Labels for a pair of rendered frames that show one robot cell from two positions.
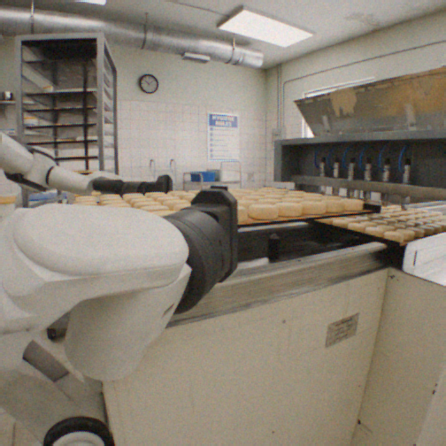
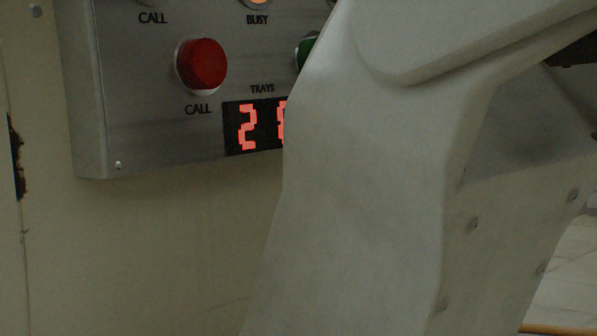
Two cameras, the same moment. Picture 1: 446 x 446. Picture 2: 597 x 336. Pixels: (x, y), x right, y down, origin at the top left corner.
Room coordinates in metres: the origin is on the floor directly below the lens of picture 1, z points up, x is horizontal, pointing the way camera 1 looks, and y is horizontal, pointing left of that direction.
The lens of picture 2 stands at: (0.65, 0.80, 0.75)
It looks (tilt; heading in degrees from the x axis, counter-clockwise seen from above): 7 degrees down; 251
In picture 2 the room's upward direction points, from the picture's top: 4 degrees counter-clockwise
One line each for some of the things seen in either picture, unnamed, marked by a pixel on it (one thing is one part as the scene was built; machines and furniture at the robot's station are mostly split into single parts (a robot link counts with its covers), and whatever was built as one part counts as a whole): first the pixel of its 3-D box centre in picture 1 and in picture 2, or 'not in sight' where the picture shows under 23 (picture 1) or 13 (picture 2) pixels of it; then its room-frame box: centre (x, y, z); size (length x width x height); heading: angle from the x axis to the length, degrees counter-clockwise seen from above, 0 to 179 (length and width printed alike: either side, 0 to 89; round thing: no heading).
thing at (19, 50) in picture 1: (25, 190); not in sight; (1.48, 1.10, 0.97); 0.03 x 0.03 x 1.70; 13
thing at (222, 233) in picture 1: (196, 245); not in sight; (0.32, 0.03, 1.00); 0.12 x 0.10 x 0.13; 161
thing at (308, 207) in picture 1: (311, 207); not in sight; (0.55, -0.17, 1.01); 0.05 x 0.05 x 0.02
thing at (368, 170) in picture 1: (365, 173); not in sight; (0.80, -0.41, 1.07); 0.06 x 0.03 x 0.18; 116
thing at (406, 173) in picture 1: (403, 176); not in sight; (0.69, -0.46, 1.07); 0.06 x 0.03 x 0.18; 116
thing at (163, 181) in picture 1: (149, 196); not in sight; (0.83, 0.21, 1.00); 0.12 x 0.10 x 0.13; 71
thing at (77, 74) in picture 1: (74, 76); not in sight; (1.84, 0.95, 1.68); 0.60 x 0.40 x 0.02; 13
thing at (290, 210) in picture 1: (288, 209); not in sight; (0.52, -0.12, 1.01); 0.05 x 0.05 x 0.02
